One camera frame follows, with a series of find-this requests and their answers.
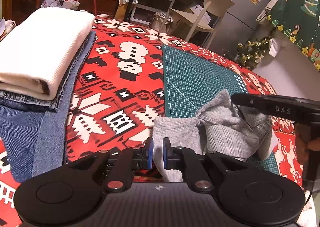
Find grey polo shirt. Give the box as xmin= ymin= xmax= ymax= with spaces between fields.
xmin=152 ymin=89 xmax=278 ymax=182

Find person right hand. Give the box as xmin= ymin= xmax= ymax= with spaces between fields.
xmin=294 ymin=123 xmax=320 ymax=165

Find folded blue jeans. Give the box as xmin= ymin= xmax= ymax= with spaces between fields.
xmin=1 ymin=31 xmax=95 ymax=183

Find small christmas tree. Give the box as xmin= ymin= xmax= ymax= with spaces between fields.
xmin=229 ymin=36 xmax=271 ymax=71

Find red christmas pattern blanket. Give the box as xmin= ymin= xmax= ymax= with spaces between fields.
xmin=0 ymin=16 xmax=304 ymax=227

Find green cutting mat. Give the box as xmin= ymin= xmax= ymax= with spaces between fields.
xmin=162 ymin=45 xmax=279 ymax=174

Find beige plastic chair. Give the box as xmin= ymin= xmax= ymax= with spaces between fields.
xmin=160 ymin=0 xmax=235 ymax=48

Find grey refrigerator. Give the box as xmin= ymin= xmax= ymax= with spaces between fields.
xmin=209 ymin=0 xmax=270 ymax=56

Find folded white towel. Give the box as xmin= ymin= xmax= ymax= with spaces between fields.
xmin=1 ymin=7 xmax=95 ymax=101

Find green christmas wall banner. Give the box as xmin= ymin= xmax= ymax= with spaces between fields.
xmin=266 ymin=0 xmax=319 ymax=70

